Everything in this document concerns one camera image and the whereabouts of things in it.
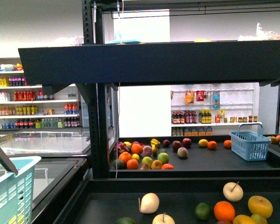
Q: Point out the grey basket handle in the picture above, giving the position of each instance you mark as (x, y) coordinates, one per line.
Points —
(7, 163)

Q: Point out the teal plastic shopping basket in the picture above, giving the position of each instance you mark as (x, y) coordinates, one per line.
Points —
(16, 191)

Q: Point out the orange on back shelf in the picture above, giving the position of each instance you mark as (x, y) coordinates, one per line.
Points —
(136, 149)

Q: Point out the green apple back shelf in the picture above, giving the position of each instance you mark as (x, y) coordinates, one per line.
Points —
(163, 158)

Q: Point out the yellow lemon back shelf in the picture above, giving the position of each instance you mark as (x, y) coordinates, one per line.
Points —
(203, 143)

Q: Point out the blue basket back shelf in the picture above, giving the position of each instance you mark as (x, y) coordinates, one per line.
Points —
(249, 145)

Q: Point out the white drinks shelf unit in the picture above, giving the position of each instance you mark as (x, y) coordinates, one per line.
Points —
(24, 105)

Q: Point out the black upper shelf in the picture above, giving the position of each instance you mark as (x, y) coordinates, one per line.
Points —
(154, 63)

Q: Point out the dark sauce bottles row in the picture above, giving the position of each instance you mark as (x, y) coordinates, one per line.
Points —
(184, 117)

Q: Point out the dark red apple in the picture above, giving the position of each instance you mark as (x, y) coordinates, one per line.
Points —
(176, 145)

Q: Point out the yellow label bottles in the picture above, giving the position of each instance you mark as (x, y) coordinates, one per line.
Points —
(205, 117)

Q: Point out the orange back right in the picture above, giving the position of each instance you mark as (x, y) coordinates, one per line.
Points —
(211, 145)

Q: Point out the glass freezer chest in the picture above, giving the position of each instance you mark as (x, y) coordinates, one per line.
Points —
(58, 174)

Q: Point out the white round pear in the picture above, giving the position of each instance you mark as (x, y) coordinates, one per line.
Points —
(149, 203)

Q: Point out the black display tray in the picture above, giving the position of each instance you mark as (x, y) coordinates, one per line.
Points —
(186, 200)

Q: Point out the dark green avocado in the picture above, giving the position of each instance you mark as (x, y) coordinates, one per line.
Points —
(126, 220)

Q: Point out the green lime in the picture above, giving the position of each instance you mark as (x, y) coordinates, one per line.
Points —
(202, 211)

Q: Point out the white pear with stem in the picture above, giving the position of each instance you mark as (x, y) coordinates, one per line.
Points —
(233, 192)

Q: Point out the orange right edge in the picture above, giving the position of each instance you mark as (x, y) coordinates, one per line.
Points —
(224, 211)

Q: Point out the yellow orange fruit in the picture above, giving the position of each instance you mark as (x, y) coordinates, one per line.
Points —
(243, 219)

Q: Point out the yellow orange apple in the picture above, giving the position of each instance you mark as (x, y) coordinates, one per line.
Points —
(260, 205)

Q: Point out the small yellow green fruit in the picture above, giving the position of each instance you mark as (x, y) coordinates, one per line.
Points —
(259, 219)

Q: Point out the black shelf post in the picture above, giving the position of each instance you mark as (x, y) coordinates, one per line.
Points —
(96, 93)

